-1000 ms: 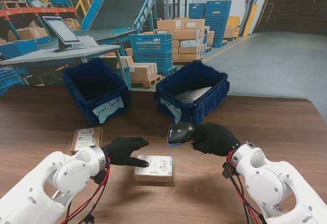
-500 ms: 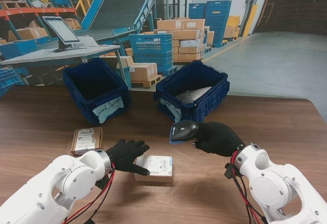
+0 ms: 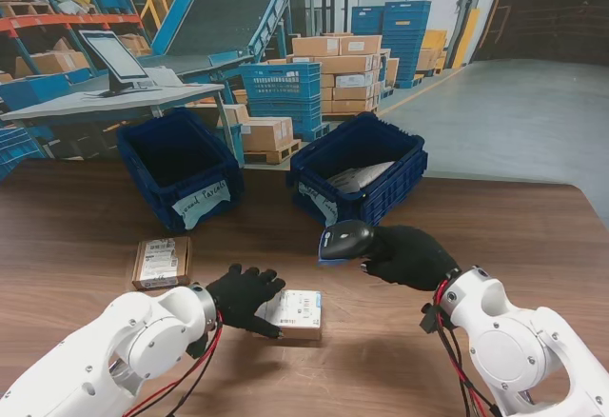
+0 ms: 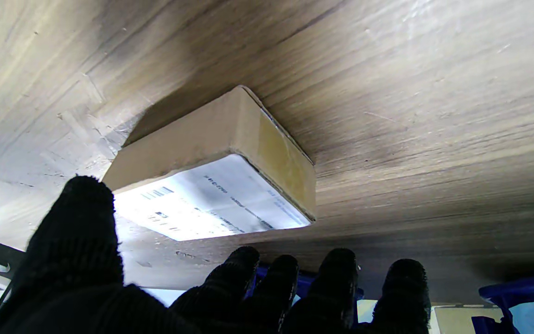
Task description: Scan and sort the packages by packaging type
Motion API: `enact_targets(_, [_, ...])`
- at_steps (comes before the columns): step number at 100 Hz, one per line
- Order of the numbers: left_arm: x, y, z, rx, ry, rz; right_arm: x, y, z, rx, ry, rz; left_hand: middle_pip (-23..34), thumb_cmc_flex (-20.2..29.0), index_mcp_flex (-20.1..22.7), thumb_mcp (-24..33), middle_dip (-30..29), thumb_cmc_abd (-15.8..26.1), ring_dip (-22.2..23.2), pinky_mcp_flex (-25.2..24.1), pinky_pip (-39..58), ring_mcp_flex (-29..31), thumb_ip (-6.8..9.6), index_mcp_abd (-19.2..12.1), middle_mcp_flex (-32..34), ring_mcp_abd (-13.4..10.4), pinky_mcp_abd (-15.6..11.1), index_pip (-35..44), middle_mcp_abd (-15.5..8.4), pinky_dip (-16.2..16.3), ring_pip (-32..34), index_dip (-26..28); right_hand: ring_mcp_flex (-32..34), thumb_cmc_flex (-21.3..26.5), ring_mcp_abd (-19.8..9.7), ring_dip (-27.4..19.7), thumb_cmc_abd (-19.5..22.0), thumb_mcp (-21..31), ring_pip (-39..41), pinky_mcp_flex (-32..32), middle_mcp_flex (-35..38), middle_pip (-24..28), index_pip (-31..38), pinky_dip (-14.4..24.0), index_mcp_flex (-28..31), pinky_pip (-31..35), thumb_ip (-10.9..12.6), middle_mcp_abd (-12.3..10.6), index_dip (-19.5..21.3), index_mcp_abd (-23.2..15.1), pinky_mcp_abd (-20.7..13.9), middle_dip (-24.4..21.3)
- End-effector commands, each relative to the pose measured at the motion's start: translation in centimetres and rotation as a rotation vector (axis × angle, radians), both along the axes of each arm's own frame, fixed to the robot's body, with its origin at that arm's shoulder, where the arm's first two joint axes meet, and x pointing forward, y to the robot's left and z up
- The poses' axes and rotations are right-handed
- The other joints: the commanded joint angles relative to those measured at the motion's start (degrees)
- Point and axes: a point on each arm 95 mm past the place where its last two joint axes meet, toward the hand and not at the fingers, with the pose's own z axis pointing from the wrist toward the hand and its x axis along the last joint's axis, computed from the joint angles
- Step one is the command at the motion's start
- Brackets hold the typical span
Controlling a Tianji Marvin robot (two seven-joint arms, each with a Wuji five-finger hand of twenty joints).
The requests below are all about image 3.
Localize white padded mailer bag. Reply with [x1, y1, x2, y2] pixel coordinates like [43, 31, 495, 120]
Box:
[326, 160, 396, 190]

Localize red black right arm cables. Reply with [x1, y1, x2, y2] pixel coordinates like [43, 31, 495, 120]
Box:
[430, 278, 501, 417]

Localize handwritten boxed parcels paper label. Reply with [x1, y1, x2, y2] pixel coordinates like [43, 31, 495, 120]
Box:
[170, 179, 232, 230]

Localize red black arm cables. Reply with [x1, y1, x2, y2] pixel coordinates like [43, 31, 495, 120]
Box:
[430, 278, 501, 417]
[123, 309, 225, 417]

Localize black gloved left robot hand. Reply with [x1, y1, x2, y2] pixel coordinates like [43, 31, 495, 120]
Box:
[205, 264, 286, 341]

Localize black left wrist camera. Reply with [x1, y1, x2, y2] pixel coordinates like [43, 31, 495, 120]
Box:
[185, 333, 210, 360]

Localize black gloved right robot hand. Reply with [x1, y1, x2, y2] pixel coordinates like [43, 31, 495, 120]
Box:
[359, 225, 462, 292]

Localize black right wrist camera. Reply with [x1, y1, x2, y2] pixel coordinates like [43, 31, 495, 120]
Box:
[419, 303, 443, 335]

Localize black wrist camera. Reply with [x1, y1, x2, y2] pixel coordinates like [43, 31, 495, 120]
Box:
[419, 303, 443, 335]
[185, 333, 210, 360]

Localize crumpled handwritten paper label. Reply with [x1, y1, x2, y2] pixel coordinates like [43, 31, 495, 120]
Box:
[297, 181, 340, 228]

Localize flat brown cardboard parcel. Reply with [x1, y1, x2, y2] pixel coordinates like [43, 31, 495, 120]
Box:
[131, 235, 193, 292]

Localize black and blue barcode scanner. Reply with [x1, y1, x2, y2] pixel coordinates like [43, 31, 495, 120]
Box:
[317, 220, 377, 267]

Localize red black left arm cables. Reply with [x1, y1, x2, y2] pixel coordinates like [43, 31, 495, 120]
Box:
[123, 309, 225, 417]

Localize small cardboard box with label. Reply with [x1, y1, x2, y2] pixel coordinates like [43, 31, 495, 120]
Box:
[256, 288, 324, 342]

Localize blue ribbed plastic bin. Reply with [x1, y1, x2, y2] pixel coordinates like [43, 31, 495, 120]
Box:
[285, 111, 428, 228]

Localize blue bin boxed parcels label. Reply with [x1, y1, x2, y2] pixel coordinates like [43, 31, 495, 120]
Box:
[116, 107, 246, 233]

